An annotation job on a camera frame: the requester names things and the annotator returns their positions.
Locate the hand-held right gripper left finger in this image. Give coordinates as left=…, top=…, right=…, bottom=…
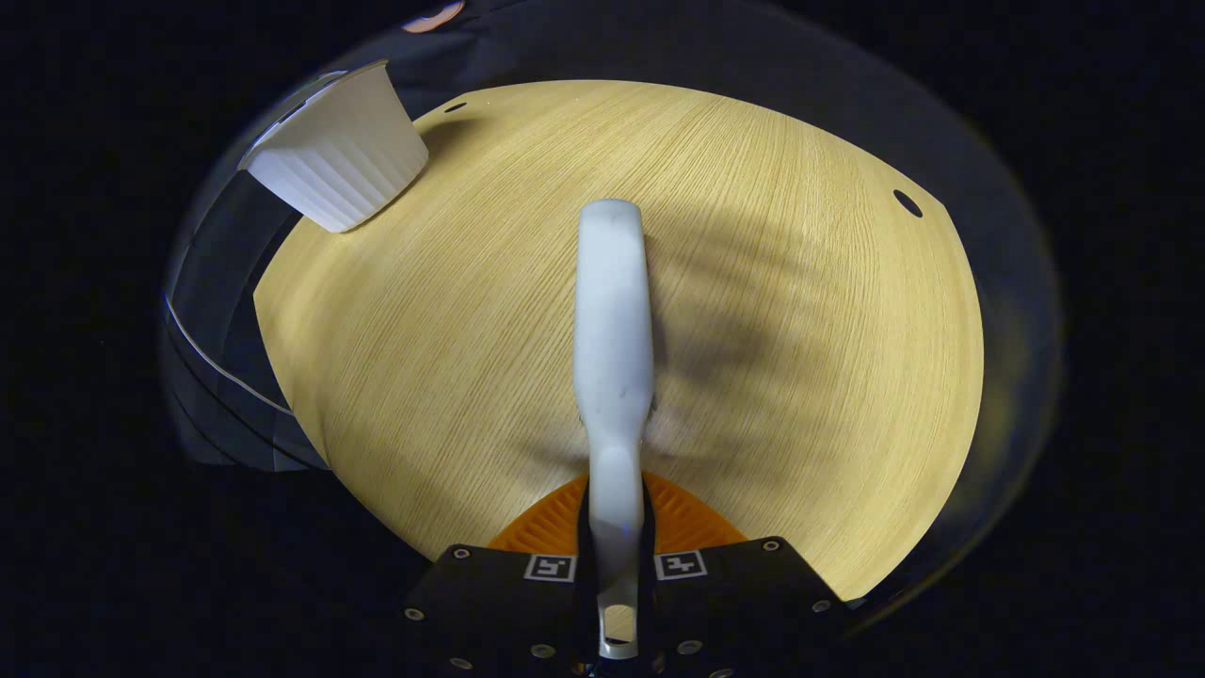
left=400, top=474, right=599, bottom=677

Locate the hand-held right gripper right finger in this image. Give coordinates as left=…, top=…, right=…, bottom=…
left=640, top=471, right=848, bottom=677

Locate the small grey broom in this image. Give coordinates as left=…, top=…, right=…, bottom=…
left=572, top=199, right=657, bottom=660

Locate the white ribbed garbage bin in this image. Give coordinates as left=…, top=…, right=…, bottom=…
left=237, top=59, right=430, bottom=234

